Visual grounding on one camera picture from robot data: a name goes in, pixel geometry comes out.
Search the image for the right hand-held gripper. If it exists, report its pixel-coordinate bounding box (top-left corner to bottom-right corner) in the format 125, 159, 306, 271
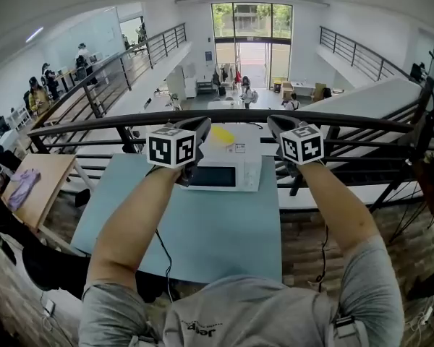
266, 115, 325, 179

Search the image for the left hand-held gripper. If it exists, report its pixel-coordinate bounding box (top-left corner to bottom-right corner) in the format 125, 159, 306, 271
145, 116, 213, 187

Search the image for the yellow corn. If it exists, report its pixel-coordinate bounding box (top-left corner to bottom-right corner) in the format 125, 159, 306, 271
210, 126, 237, 145

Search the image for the person's right forearm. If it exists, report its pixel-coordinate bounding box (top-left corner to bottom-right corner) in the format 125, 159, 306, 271
297, 160, 381, 265

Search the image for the person's left forearm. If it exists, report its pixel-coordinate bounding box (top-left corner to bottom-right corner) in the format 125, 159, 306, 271
85, 163, 189, 291

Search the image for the black metal railing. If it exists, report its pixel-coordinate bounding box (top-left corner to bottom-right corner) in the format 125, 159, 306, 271
318, 25, 414, 83
32, 22, 187, 123
26, 108, 434, 213

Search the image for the white cabinet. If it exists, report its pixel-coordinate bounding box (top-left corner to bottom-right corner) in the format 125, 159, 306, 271
165, 64, 198, 103

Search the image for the white microwave oven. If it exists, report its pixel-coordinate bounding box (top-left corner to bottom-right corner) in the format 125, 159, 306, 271
180, 122, 264, 194

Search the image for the large glass window door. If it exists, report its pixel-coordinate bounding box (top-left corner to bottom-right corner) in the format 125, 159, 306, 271
210, 2, 294, 90

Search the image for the light blue table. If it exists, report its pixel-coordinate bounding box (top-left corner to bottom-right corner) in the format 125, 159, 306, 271
69, 153, 284, 286

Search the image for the wooden desk with white legs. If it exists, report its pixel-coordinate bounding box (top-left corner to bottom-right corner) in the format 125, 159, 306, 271
0, 153, 95, 247

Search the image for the wooden side table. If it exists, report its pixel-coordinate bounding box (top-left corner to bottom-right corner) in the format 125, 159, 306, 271
389, 149, 434, 244

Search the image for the purple cloth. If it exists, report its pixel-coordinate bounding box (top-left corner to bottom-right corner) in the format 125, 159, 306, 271
7, 168, 42, 212

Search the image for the white tube ceiling light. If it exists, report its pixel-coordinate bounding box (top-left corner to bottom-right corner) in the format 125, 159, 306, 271
25, 26, 45, 44

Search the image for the person's grey t-shirt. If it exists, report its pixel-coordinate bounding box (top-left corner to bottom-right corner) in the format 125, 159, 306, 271
78, 234, 407, 347

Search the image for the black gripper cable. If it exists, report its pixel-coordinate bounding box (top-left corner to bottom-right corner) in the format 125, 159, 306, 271
153, 228, 175, 304
315, 223, 331, 293

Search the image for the grey shoulder strap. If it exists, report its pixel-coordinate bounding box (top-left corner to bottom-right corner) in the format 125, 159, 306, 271
331, 315, 370, 347

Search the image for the white floor cable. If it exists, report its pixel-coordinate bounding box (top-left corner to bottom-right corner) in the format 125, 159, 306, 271
410, 304, 434, 333

